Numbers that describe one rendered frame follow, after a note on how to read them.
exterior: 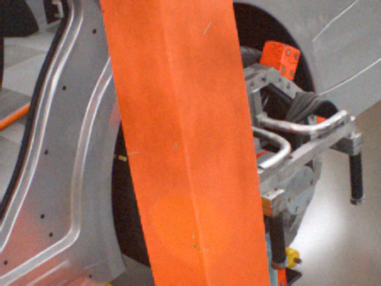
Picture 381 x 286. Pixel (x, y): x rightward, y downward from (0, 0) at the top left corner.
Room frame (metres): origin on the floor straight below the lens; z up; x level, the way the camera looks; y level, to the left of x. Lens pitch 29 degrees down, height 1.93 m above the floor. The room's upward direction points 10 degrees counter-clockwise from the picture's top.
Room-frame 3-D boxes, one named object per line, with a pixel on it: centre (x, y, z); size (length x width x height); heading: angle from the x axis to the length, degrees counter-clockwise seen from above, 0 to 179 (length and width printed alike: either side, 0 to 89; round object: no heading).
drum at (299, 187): (1.92, -0.20, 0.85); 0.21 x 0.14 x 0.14; 41
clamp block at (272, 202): (1.70, -0.15, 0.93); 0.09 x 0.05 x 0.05; 41
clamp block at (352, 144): (1.93, -0.41, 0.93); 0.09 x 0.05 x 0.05; 41
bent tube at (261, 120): (1.94, -0.30, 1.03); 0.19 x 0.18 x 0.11; 41
